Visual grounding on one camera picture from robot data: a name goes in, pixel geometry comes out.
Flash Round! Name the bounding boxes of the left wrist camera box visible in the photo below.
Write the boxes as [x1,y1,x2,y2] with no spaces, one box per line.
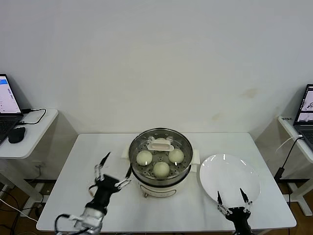
[70,214,103,233]

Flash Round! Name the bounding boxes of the white cable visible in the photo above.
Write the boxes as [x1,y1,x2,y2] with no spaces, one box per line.
[275,134,303,155]

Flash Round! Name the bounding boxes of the white round plate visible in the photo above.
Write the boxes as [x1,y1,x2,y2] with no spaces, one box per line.
[199,153,261,209]

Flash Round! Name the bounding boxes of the laptop with white screen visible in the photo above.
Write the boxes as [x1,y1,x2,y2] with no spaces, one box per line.
[0,73,24,145]

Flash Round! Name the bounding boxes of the black computer mouse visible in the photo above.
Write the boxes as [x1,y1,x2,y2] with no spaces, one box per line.
[8,126,26,144]

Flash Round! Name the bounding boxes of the glass lid with cream handle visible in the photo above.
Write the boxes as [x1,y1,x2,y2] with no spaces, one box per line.
[129,127,193,181]

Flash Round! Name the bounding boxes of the white wall socket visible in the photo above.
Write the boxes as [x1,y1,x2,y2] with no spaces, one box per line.
[33,160,46,172]

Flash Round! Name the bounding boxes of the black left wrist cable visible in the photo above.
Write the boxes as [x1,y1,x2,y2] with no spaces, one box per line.
[54,214,89,235]

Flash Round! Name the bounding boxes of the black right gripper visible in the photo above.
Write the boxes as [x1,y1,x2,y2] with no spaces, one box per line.
[216,188,253,235]

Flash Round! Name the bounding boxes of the laptop with dark screen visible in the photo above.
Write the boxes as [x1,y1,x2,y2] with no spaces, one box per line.
[293,83,313,150]

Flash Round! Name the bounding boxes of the white side table with label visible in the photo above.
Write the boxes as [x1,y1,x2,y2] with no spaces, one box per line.
[278,115,313,216]

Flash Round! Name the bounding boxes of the black cable with adapter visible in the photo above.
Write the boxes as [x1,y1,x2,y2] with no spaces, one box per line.
[274,137,304,181]

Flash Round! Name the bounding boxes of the stainless steel steamer basket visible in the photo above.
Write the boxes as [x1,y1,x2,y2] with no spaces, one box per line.
[121,127,201,184]

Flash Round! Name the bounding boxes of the white side table with mouse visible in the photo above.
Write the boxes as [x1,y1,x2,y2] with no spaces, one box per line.
[0,109,59,204]

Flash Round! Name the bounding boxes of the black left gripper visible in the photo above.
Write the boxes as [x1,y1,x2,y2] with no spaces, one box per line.
[91,151,133,209]

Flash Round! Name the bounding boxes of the black laptop charger cable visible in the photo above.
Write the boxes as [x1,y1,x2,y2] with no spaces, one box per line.
[19,108,47,126]

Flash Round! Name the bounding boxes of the cream electric cooker pot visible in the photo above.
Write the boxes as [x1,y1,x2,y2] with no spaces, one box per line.
[129,163,198,198]

